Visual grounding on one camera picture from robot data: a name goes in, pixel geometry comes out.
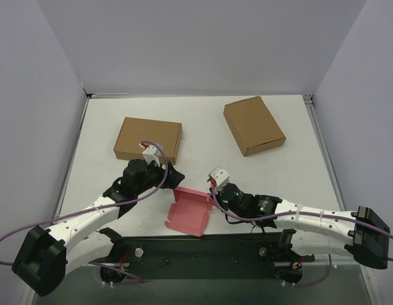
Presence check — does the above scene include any pink paper box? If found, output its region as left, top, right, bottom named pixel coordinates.
left=165, top=187, right=213, bottom=237

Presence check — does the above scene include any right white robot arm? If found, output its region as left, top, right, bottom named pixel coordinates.
left=212, top=183, right=390, bottom=269

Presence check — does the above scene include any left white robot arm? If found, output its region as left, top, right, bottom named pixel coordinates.
left=11, top=159, right=185, bottom=296

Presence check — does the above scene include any left brown cardboard box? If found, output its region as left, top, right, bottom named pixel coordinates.
left=113, top=117, right=183, bottom=165

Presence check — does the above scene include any brown cardboard box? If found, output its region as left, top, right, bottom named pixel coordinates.
left=223, top=96, right=286, bottom=156
left=113, top=117, right=183, bottom=165

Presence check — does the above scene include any right brown cardboard box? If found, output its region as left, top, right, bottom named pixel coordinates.
left=223, top=96, right=286, bottom=156

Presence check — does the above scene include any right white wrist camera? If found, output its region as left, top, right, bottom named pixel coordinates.
left=207, top=166, right=230, bottom=190

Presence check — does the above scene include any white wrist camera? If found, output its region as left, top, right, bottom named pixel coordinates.
left=207, top=166, right=230, bottom=190
left=140, top=143, right=162, bottom=166

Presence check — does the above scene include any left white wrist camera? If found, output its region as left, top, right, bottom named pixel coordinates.
left=140, top=143, right=162, bottom=166

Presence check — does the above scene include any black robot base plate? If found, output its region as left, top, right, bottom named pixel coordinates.
left=96, top=230, right=315, bottom=280

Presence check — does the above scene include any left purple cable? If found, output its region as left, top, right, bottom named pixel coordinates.
left=0, top=140, right=170, bottom=266

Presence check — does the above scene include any aluminium table frame rail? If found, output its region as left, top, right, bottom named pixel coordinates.
left=302, top=94, right=346, bottom=210

